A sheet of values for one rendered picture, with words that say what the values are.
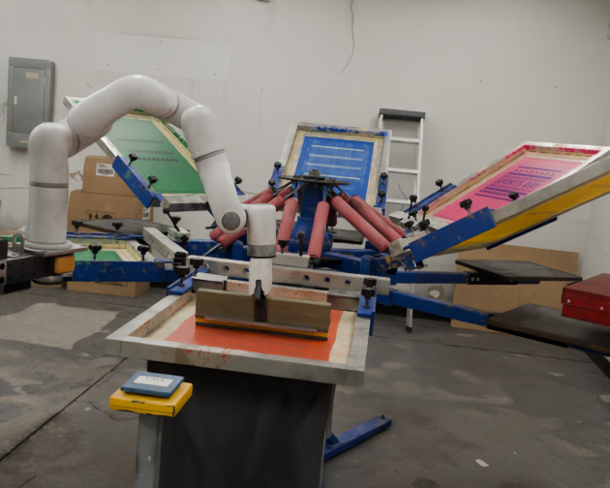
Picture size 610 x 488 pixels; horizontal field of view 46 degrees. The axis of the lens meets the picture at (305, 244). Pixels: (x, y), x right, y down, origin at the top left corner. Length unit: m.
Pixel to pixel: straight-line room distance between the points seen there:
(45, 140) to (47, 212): 0.18
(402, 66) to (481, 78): 0.66
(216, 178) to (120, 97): 0.31
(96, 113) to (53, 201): 0.25
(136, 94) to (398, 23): 4.64
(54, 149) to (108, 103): 0.18
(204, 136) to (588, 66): 4.95
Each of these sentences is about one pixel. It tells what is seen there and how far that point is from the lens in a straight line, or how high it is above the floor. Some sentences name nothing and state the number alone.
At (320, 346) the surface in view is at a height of 0.95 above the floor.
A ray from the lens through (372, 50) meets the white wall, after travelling 6.29.
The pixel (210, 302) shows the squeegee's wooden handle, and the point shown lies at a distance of 1.93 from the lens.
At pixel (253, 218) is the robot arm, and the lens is 1.85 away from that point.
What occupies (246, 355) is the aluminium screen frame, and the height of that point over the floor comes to 0.99.
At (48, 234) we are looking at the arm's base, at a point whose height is 1.17.
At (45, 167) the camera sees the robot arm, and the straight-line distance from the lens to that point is 1.92.
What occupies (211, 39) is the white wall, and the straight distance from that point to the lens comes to 6.49.
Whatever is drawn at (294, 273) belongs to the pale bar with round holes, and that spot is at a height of 1.03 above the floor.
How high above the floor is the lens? 1.48
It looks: 8 degrees down
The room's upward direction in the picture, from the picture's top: 5 degrees clockwise
